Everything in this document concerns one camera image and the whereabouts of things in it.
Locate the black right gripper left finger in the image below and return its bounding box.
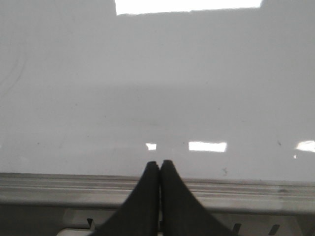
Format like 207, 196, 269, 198
92, 161, 159, 236

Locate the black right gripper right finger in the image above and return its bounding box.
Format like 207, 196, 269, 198
160, 160, 236, 236

